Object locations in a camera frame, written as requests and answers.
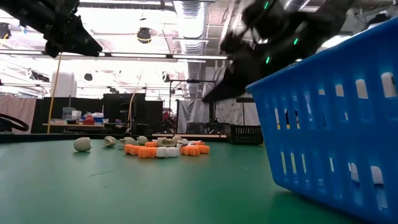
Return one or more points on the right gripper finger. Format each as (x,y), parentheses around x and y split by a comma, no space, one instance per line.
(233,85)

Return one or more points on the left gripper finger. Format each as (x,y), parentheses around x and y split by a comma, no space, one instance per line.
(82,43)

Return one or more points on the orange foam pumpkin skeleton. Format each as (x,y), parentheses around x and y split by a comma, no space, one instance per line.
(151,144)
(204,149)
(199,143)
(132,149)
(147,152)
(190,150)

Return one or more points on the beige plastic skull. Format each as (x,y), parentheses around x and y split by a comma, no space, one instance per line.
(127,141)
(177,138)
(142,140)
(166,142)
(109,141)
(82,144)

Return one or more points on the blue plastic basket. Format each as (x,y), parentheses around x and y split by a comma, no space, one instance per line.
(326,146)

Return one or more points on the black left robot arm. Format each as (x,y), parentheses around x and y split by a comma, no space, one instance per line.
(31,12)

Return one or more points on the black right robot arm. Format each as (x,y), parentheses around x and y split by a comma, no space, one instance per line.
(326,18)

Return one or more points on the white cylindrical tank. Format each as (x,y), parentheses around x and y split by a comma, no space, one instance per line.
(65,84)

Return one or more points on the white hanging sheet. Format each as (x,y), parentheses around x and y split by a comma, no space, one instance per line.
(192,112)

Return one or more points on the black plastic basket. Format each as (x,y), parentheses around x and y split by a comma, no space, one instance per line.
(245,135)

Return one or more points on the yellow pole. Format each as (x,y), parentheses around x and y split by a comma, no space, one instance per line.
(53,93)

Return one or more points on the ceiling light bar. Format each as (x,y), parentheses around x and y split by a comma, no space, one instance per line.
(140,55)

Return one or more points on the round black ceiling fixture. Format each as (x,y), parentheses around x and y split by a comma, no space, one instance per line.
(144,35)

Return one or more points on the red box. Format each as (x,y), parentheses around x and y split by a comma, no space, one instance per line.
(89,119)

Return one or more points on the wooden work table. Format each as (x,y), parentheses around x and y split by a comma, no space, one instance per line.
(71,125)

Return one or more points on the pink curtain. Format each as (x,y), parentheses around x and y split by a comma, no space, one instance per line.
(17,112)

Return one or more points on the green table mat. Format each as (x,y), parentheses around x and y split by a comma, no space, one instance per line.
(93,193)

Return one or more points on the black metal stand frame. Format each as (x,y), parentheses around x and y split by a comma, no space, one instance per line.
(191,81)

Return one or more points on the silver ventilation duct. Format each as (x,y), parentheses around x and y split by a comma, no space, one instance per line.
(191,31)

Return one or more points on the black partition wall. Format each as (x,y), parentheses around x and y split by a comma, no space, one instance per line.
(118,109)

